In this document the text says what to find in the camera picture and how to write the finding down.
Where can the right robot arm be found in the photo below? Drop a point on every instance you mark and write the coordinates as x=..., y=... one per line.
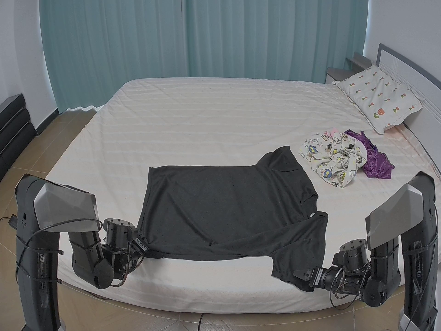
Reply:
x=392, y=216

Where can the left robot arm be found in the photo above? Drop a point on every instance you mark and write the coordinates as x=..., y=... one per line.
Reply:
x=65, y=202

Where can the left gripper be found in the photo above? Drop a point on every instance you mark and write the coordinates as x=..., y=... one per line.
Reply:
x=140, y=246

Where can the white printed pyjama garment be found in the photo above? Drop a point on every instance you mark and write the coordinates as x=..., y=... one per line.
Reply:
x=327, y=157

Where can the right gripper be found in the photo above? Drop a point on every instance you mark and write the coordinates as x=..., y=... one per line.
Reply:
x=310, y=278

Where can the grey bedside table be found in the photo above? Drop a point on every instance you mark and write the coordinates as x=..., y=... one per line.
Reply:
x=339, y=72

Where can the white printed pillow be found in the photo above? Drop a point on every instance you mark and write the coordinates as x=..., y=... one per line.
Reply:
x=379, y=97

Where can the purple satin garment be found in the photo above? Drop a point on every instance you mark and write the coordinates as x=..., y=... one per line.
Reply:
x=377, y=162

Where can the bed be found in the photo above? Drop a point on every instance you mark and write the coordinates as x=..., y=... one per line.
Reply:
x=206, y=116

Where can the black T-shirt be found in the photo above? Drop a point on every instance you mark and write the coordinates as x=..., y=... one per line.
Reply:
x=224, y=205

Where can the black chest of drawers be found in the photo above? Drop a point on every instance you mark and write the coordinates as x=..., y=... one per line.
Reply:
x=13, y=133

